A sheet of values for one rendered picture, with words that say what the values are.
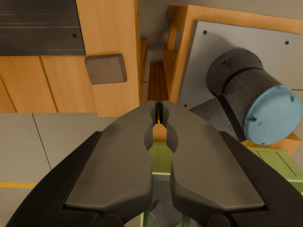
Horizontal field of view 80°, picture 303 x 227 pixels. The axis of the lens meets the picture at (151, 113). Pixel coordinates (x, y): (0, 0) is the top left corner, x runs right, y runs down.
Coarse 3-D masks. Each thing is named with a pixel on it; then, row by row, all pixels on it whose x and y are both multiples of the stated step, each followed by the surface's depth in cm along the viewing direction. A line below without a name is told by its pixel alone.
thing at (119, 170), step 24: (120, 120) 10; (144, 120) 10; (96, 144) 8; (120, 144) 8; (144, 144) 9; (96, 168) 7; (120, 168) 7; (144, 168) 7; (72, 192) 6; (96, 192) 6; (120, 192) 6; (144, 192) 6; (120, 216) 6
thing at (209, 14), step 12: (192, 12) 48; (204, 12) 48; (216, 12) 48; (228, 12) 48; (240, 12) 48; (192, 24) 50; (240, 24) 50; (252, 24) 49; (264, 24) 49; (276, 24) 49; (288, 24) 49; (300, 24) 49; (180, 36) 54; (180, 48) 53; (180, 60) 55; (180, 72) 57
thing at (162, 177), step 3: (153, 174) 81; (156, 174) 81; (159, 174) 81; (153, 177) 82; (156, 177) 82; (159, 177) 82; (162, 177) 82; (165, 177) 82; (168, 177) 82; (162, 180) 83; (165, 180) 83; (168, 180) 83
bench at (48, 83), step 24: (144, 48) 106; (0, 72) 54; (24, 72) 54; (48, 72) 54; (72, 72) 54; (144, 72) 94; (0, 96) 59; (24, 96) 58; (48, 96) 58; (72, 96) 58
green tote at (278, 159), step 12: (156, 144) 77; (156, 156) 71; (168, 156) 72; (264, 156) 75; (276, 156) 76; (288, 156) 76; (156, 168) 66; (168, 168) 66; (276, 168) 70; (288, 168) 70; (300, 168) 71; (288, 180) 65; (300, 180) 65; (300, 192) 70; (144, 216) 91
